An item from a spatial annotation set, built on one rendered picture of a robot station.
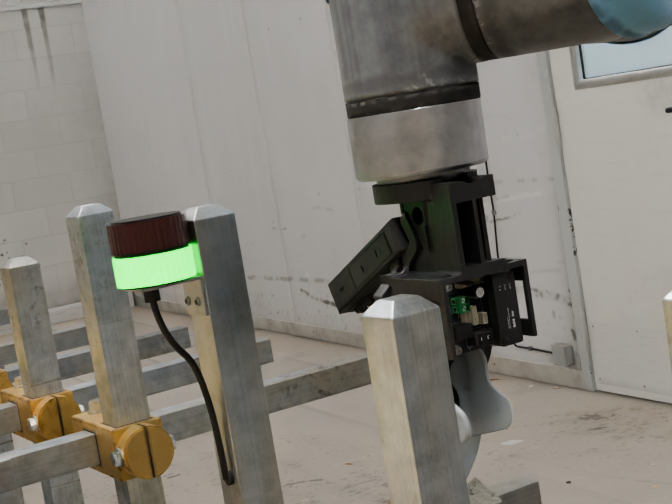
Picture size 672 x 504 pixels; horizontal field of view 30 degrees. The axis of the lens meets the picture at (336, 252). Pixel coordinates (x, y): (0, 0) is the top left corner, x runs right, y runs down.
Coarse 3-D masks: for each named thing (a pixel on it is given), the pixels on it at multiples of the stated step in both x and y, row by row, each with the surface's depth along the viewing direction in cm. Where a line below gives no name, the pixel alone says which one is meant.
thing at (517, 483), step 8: (512, 480) 118; (520, 480) 118; (528, 480) 117; (488, 488) 117; (496, 488) 116; (504, 488) 116; (512, 488) 116; (520, 488) 115; (528, 488) 116; (536, 488) 116; (504, 496) 114; (512, 496) 115; (520, 496) 115; (528, 496) 116; (536, 496) 116
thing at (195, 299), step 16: (112, 224) 92; (128, 256) 91; (144, 288) 91; (160, 288) 92; (192, 288) 95; (192, 304) 96; (160, 320) 94; (192, 368) 95; (208, 400) 96; (224, 464) 96; (224, 480) 97
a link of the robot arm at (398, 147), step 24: (360, 120) 81; (384, 120) 80; (408, 120) 79; (432, 120) 79; (456, 120) 80; (480, 120) 82; (360, 144) 82; (384, 144) 80; (408, 144) 79; (432, 144) 79; (456, 144) 80; (480, 144) 82; (360, 168) 82; (384, 168) 80; (408, 168) 80; (432, 168) 80; (456, 168) 80
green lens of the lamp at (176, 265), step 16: (144, 256) 91; (160, 256) 91; (176, 256) 92; (192, 256) 94; (128, 272) 91; (144, 272) 91; (160, 272) 91; (176, 272) 92; (192, 272) 93; (128, 288) 92
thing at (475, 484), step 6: (474, 480) 113; (468, 486) 113; (474, 486) 113; (480, 486) 113; (468, 492) 112; (474, 492) 112; (480, 492) 113; (486, 492) 113; (492, 492) 113; (474, 498) 112; (480, 498) 112; (486, 498) 112; (492, 498) 112; (498, 498) 113
